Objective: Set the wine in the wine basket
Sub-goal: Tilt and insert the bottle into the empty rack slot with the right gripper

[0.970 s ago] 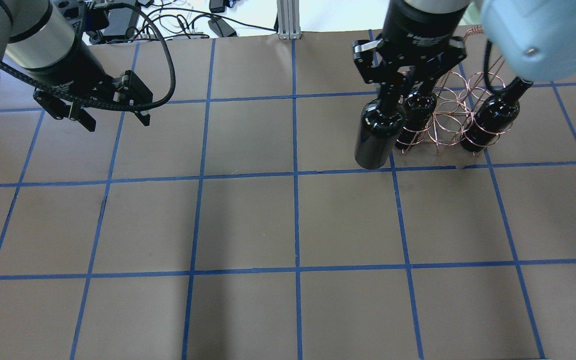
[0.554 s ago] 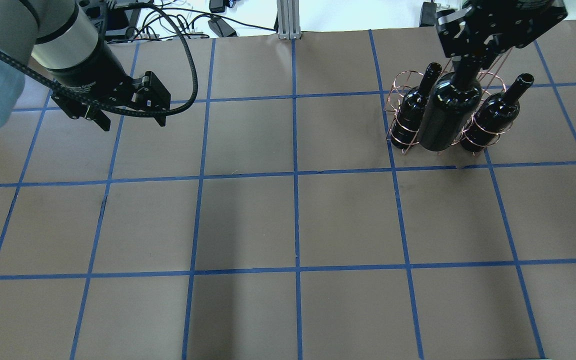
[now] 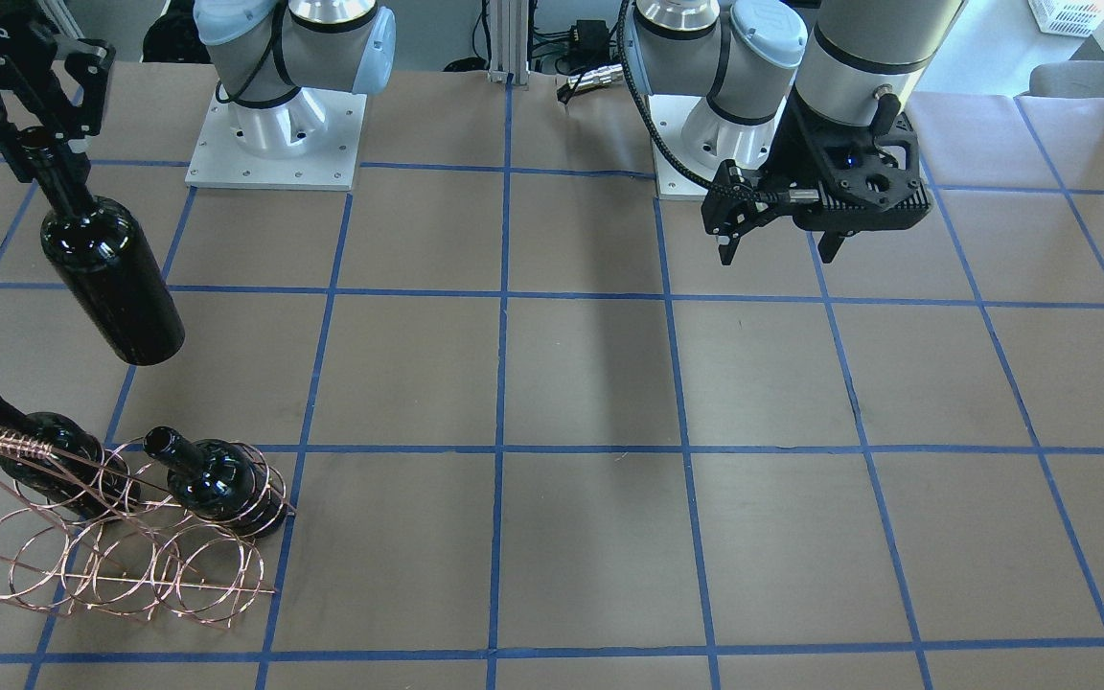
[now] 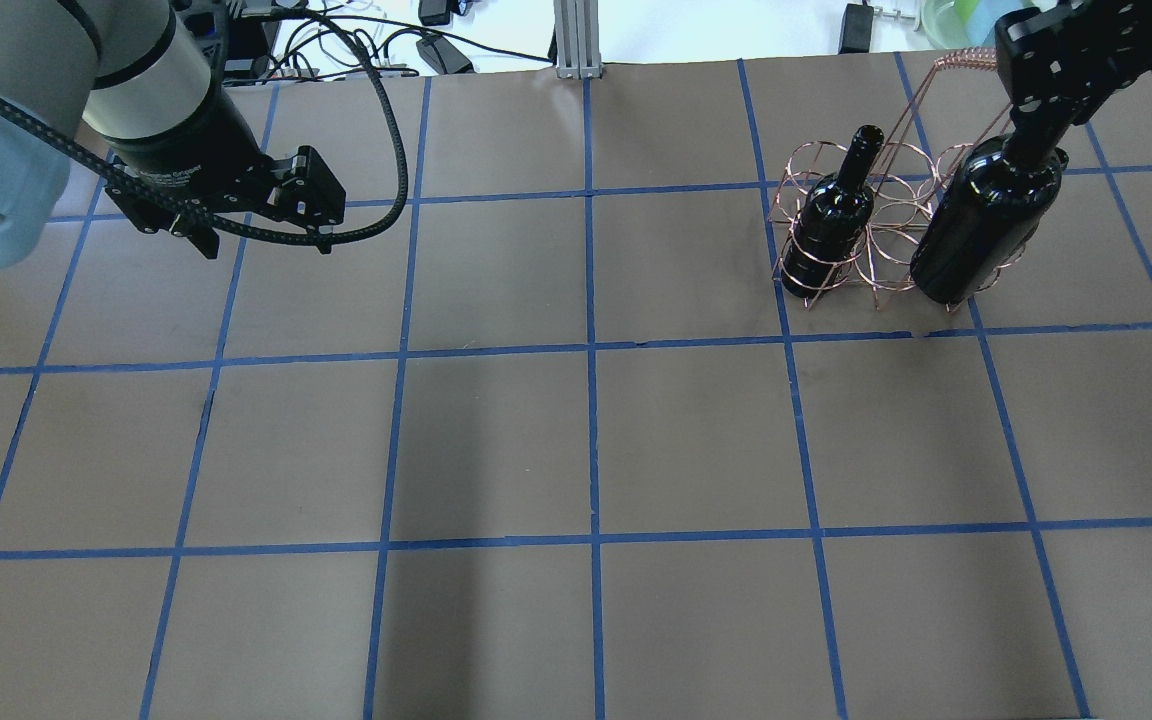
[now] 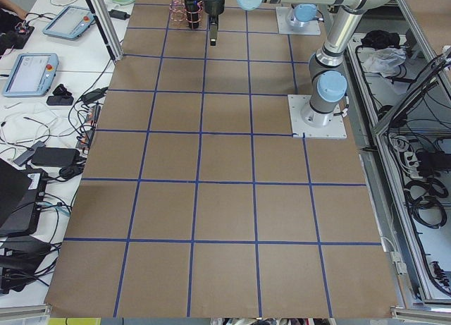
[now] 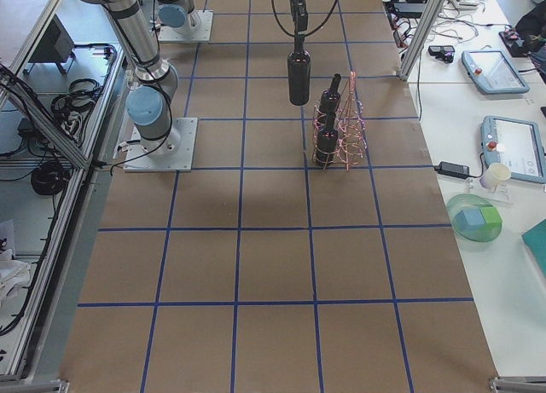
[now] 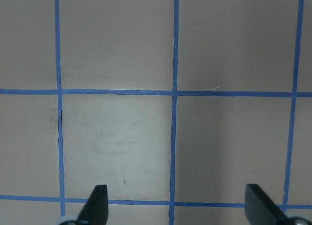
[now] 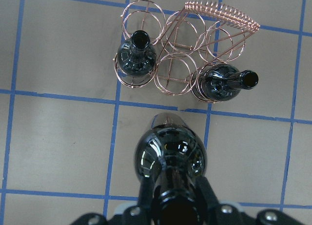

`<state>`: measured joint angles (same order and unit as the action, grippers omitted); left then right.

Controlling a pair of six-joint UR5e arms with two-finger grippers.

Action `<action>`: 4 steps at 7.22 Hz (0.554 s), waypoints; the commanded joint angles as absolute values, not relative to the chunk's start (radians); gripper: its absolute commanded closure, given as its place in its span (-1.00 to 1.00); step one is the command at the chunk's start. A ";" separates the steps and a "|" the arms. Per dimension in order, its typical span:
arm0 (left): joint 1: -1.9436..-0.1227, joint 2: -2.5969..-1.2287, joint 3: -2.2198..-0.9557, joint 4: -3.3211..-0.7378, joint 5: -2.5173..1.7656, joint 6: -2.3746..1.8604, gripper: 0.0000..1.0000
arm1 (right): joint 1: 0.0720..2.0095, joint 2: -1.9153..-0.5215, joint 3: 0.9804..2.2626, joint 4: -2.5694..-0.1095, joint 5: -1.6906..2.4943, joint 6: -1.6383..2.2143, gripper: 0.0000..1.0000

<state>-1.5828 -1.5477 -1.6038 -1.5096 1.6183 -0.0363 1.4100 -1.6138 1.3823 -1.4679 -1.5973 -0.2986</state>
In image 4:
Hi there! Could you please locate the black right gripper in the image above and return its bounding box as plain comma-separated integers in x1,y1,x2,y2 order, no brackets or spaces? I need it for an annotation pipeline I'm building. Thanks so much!
995,1,1152,126

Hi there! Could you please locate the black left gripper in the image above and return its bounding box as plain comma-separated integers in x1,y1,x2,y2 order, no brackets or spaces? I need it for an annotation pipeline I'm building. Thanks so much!
109,94,346,260

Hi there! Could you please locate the dark glass wine bottle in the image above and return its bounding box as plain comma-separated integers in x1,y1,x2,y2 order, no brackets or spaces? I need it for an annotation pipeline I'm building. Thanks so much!
910,126,1068,306

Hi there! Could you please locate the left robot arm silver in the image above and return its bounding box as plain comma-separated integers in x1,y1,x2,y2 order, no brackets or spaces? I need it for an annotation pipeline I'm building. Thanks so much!
0,1,346,270

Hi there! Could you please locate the dark bottle in basket near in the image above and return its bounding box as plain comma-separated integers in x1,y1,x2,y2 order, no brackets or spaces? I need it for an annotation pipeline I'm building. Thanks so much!
780,126,884,305

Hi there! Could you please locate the green glass bowl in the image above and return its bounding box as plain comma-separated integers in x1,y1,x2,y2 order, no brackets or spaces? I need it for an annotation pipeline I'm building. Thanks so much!
919,1,1036,50

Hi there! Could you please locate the black power adapter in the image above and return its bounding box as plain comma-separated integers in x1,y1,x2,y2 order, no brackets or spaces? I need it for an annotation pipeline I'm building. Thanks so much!
838,1,876,55

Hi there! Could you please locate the copper wire wine basket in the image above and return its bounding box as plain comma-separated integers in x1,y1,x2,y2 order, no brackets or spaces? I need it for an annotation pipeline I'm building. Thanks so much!
767,47,998,311

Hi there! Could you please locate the aluminium frame post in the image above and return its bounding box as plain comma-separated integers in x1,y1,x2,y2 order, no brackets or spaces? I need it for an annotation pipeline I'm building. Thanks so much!
553,0,604,79

